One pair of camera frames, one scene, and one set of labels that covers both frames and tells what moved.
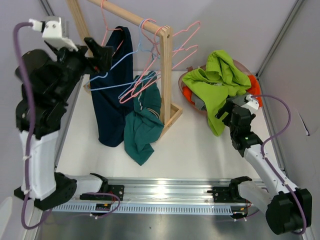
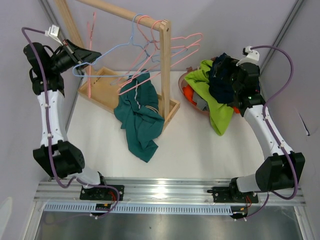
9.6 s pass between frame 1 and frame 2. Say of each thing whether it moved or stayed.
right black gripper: moved
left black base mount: stayed
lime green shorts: stayed
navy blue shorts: moved
